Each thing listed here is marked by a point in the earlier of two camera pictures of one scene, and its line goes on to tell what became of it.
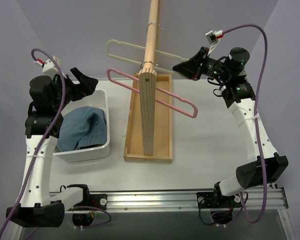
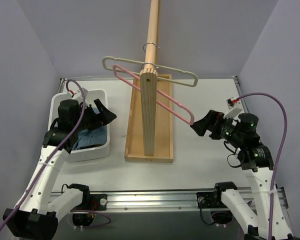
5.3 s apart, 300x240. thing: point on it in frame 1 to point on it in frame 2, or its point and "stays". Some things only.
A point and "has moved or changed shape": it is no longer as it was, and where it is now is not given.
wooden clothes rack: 148,118 stays
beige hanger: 168,54 to 142,63
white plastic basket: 96,99 stays
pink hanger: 169,92 has moved or changed shape
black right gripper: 200,66 to 213,123
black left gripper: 75,90 to 95,114
